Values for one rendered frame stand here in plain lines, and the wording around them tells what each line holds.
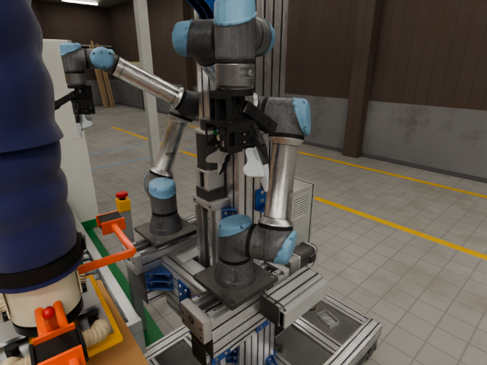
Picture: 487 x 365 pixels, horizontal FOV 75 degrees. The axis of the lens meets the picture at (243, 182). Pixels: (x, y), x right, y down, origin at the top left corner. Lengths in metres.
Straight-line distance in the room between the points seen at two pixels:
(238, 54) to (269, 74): 0.66
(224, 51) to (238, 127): 0.13
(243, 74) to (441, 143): 5.82
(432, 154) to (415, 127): 0.54
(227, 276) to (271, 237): 0.22
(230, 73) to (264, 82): 0.64
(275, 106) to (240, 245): 0.46
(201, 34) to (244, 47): 0.16
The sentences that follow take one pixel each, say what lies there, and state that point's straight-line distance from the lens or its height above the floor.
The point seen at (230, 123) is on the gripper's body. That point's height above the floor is 1.66.
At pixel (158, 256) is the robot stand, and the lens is 1.52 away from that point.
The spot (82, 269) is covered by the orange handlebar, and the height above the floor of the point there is 1.19.
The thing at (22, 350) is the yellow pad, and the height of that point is 1.08.
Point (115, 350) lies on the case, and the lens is 1.17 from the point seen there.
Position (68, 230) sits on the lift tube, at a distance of 0.92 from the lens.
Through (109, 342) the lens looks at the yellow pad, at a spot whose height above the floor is 1.07.
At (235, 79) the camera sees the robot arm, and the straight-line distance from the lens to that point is 0.60.
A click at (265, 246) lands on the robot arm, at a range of 1.03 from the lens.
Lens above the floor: 1.76
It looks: 20 degrees down
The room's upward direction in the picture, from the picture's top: straight up
